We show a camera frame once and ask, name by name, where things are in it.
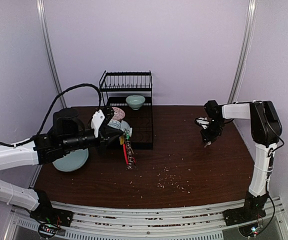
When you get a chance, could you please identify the scattered crumbs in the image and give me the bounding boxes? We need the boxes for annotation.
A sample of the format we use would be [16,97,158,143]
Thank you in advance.
[152,153,193,195]

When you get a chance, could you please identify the grey slotted front rail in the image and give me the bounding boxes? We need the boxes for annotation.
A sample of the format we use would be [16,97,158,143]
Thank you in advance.
[2,197,288,240]

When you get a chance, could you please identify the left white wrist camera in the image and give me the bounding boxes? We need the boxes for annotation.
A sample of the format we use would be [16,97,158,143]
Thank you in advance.
[88,106,115,138]

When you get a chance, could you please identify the left aluminium frame post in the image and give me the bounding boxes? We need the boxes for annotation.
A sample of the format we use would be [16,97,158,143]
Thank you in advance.
[36,0,68,112]

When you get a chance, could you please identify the light green ceramic bowl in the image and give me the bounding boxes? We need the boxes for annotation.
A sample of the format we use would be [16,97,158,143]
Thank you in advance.
[126,95,146,110]

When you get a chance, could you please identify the right aluminium frame post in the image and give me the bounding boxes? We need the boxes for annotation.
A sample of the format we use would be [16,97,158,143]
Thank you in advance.
[227,0,258,104]

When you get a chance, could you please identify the pink patterned bowl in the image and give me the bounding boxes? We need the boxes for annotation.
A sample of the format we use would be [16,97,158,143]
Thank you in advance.
[112,106,126,121]

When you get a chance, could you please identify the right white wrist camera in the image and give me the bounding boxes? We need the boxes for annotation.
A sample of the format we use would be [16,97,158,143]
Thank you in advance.
[194,117,210,130]

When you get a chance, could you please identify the aluminium frame post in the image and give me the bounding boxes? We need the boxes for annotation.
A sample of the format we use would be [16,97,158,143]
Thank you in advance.
[36,0,68,112]
[227,0,258,104]

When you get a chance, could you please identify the black wire dish rack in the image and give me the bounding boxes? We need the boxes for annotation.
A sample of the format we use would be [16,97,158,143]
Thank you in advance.
[99,70,154,150]

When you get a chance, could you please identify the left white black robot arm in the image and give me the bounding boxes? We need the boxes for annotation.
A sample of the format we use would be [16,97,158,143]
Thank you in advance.
[0,107,124,222]

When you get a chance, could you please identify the blue yellow patterned bowl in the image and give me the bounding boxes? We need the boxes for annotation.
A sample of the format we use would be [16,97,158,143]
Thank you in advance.
[107,119,122,129]

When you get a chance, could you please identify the large keyring with red grip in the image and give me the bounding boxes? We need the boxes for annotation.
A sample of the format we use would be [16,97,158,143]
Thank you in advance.
[120,129,139,171]

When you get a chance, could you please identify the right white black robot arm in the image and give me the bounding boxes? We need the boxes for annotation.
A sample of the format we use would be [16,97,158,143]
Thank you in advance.
[194,100,284,221]

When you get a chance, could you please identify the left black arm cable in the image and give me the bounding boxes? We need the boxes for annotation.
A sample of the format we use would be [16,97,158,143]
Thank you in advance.
[0,83,104,152]

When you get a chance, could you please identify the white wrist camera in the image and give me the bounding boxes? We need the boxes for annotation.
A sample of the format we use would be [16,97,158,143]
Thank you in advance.
[88,106,115,138]
[194,117,210,130]

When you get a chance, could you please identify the pale blue plate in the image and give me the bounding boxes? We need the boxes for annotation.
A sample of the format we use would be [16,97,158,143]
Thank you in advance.
[52,149,89,172]

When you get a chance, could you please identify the pale blue tilted bowl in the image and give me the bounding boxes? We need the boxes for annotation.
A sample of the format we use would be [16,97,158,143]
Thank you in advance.
[120,120,133,138]

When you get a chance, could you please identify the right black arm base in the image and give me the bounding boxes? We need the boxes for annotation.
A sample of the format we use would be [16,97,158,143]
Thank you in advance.
[222,191,269,227]

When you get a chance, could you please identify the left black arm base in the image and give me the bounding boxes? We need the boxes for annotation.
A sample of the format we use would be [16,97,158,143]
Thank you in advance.
[30,190,73,227]

